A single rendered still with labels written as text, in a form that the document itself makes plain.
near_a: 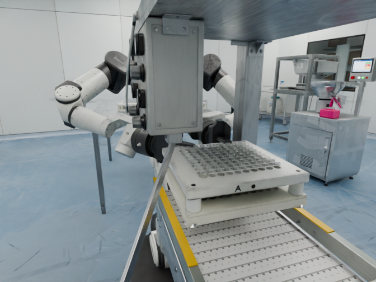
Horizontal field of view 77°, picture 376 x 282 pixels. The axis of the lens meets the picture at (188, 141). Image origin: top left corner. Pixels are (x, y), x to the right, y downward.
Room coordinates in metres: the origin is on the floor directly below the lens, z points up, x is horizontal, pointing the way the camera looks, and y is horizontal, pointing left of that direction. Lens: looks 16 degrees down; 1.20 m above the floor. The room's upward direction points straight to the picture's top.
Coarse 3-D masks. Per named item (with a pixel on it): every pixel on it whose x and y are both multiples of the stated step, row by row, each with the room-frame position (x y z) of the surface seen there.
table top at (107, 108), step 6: (102, 102) 2.94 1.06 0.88; (108, 102) 2.94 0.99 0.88; (114, 102) 2.94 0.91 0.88; (96, 108) 2.42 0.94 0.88; (102, 108) 2.42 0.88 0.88; (108, 108) 2.42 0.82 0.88; (114, 108) 2.42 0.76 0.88; (102, 114) 2.03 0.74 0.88; (108, 114) 2.03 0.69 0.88; (126, 114) 2.03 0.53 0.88
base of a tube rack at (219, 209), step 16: (176, 192) 0.43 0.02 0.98; (240, 192) 0.43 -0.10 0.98; (256, 192) 0.43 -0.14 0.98; (272, 192) 0.42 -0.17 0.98; (288, 192) 0.42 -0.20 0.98; (208, 208) 0.37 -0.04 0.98; (224, 208) 0.37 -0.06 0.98; (240, 208) 0.38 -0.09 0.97; (256, 208) 0.39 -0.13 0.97; (272, 208) 0.39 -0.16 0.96; (288, 208) 0.40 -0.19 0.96
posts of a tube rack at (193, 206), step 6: (294, 186) 0.42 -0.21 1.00; (300, 186) 0.41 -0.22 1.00; (294, 192) 0.42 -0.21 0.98; (300, 192) 0.41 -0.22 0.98; (186, 204) 0.36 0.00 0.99; (192, 204) 0.36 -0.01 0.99; (198, 204) 0.36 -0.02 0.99; (186, 210) 0.36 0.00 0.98; (192, 210) 0.36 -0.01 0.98; (198, 210) 0.36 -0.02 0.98
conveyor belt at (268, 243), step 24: (168, 192) 0.60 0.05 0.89; (264, 216) 0.48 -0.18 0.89; (192, 240) 0.40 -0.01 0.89; (216, 240) 0.40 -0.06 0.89; (240, 240) 0.40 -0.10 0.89; (264, 240) 0.40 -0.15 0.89; (288, 240) 0.40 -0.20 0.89; (312, 240) 0.40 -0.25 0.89; (216, 264) 0.34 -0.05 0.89; (240, 264) 0.34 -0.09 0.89; (264, 264) 0.34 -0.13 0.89; (288, 264) 0.34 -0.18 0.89; (312, 264) 0.34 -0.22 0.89; (336, 264) 0.34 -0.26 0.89
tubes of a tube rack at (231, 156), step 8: (232, 144) 0.57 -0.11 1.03; (192, 152) 0.52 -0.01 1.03; (200, 152) 0.52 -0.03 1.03; (208, 152) 0.51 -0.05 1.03; (216, 152) 0.52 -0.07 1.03; (224, 152) 0.51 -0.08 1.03; (232, 152) 0.51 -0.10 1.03; (240, 152) 0.51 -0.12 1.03; (248, 152) 0.51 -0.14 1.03; (200, 160) 0.46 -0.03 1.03; (208, 160) 0.46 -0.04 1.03; (216, 160) 0.46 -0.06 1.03; (224, 160) 0.47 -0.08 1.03; (232, 160) 0.47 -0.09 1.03; (240, 160) 0.46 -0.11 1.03; (248, 160) 0.48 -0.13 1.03; (256, 160) 0.49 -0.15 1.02; (264, 160) 0.46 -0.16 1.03; (208, 168) 0.42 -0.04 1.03; (216, 168) 0.42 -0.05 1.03; (224, 168) 0.43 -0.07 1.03
